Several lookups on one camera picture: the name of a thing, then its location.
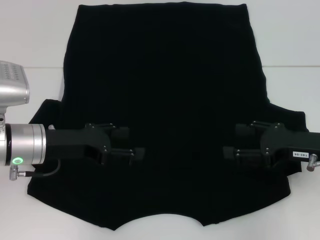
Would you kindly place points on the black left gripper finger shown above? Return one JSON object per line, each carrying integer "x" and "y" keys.
{"x": 137, "y": 154}
{"x": 120, "y": 133}

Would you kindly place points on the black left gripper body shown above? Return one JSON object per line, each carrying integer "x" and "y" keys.
{"x": 72, "y": 142}

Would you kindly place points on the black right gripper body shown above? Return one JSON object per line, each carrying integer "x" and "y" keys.
{"x": 282, "y": 145}

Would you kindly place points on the black shirt with white print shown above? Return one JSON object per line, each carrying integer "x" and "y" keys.
{"x": 162, "y": 75}

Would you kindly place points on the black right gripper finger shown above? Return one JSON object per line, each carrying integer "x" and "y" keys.
{"x": 230, "y": 152}
{"x": 243, "y": 130}

